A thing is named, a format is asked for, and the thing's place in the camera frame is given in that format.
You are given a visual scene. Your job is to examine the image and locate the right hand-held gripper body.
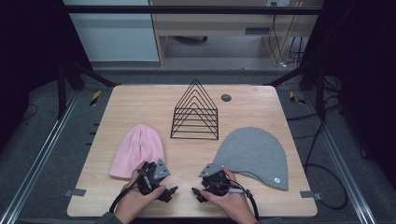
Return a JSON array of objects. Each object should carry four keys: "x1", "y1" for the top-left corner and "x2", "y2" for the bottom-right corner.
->
[{"x1": 199, "y1": 162, "x2": 237, "y2": 197}]

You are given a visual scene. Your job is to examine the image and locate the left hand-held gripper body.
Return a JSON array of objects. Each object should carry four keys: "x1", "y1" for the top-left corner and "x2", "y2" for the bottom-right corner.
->
[{"x1": 136, "y1": 159, "x2": 172, "y2": 197}]

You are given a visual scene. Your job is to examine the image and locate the pink beanie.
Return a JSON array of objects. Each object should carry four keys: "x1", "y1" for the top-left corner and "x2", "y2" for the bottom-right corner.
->
[{"x1": 108, "y1": 123, "x2": 165, "y2": 180}]

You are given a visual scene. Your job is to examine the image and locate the grey beanie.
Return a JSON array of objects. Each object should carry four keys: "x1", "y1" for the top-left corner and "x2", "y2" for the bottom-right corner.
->
[{"x1": 212, "y1": 126, "x2": 290, "y2": 191}]

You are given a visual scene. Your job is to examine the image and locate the black wire rack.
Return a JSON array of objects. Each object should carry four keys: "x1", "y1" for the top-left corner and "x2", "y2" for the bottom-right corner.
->
[{"x1": 170, "y1": 78, "x2": 219, "y2": 141}]

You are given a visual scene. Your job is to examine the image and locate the person's right hand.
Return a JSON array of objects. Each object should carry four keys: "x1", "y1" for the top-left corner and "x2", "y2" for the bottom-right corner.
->
[{"x1": 200, "y1": 169, "x2": 258, "y2": 224}]

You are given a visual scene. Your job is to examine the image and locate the person's left hand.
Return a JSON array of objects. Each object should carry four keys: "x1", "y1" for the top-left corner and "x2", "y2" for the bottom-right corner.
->
[{"x1": 114, "y1": 161, "x2": 166, "y2": 224}]

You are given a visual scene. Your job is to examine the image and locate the grey tape piece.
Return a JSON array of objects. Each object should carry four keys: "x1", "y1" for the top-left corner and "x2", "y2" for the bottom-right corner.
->
[
  {"x1": 63, "y1": 188, "x2": 87, "y2": 198},
  {"x1": 300, "y1": 190, "x2": 324, "y2": 201}
]

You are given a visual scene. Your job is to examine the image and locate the yellow black tape strip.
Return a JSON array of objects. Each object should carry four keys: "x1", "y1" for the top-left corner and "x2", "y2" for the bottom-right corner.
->
[
  {"x1": 90, "y1": 90, "x2": 103, "y2": 107},
  {"x1": 289, "y1": 91, "x2": 307, "y2": 105}
]

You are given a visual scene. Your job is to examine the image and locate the black metal stand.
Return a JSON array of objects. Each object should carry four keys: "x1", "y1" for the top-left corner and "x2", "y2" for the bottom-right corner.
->
[
  {"x1": 56, "y1": 60, "x2": 118, "y2": 119},
  {"x1": 267, "y1": 63, "x2": 327, "y2": 121}
]

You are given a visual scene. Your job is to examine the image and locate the white cabinet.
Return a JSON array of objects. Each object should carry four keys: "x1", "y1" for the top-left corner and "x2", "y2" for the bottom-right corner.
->
[{"x1": 63, "y1": 0, "x2": 161, "y2": 63}]

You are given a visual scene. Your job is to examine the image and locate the dark curtain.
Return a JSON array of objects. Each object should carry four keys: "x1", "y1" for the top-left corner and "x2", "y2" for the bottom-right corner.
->
[
  {"x1": 301, "y1": 0, "x2": 396, "y2": 189},
  {"x1": 0, "y1": 0, "x2": 93, "y2": 150}
]

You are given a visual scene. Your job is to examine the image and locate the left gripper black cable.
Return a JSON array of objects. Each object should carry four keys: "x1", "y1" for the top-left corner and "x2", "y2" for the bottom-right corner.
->
[{"x1": 108, "y1": 183, "x2": 138, "y2": 215}]

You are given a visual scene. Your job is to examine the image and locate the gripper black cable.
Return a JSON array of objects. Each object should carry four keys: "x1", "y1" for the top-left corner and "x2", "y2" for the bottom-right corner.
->
[
  {"x1": 108, "y1": 183, "x2": 138, "y2": 215},
  {"x1": 229, "y1": 186, "x2": 261, "y2": 220}
]

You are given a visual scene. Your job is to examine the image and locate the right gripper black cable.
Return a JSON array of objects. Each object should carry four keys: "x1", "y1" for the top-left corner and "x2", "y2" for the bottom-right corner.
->
[{"x1": 229, "y1": 186, "x2": 261, "y2": 220}]

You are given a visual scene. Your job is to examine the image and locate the long black floor cable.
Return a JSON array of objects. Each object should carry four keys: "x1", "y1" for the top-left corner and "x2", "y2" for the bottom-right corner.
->
[{"x1": 286, "y1": 102, "x2": 349, "y2": 210}]

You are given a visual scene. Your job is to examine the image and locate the aluminium floor rail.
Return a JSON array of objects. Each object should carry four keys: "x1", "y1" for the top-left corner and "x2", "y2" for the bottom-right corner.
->
[
  {"x1": 0, "y1": 91, "x2": 79, "y2": 224},
  {"x1": 303, "y1": 91, "x2": 378, "y2": 224}
]

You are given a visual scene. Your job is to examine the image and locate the thin black floor cable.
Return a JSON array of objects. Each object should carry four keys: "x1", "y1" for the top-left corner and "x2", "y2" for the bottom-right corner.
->
[{"x1": 21, "y1": 103, "x2": 39, "y2": 122}]

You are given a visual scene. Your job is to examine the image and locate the yellow cable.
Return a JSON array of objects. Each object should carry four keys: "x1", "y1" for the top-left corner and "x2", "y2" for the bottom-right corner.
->
[{"x1": 268, "y1": 0, "x2": 304, "y2": 66}]

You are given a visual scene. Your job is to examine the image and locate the black hanging cables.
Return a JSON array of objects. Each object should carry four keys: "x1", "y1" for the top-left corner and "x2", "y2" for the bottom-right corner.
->
[{"x1": 289, "y1": 36, "x2": 304, "y2": 62}]

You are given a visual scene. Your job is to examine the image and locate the black horizontal frame bar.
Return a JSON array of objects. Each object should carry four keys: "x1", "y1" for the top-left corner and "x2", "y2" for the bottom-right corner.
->
[{"x1": 64, "y1": 5, "x2": 323, "y2": 16}]

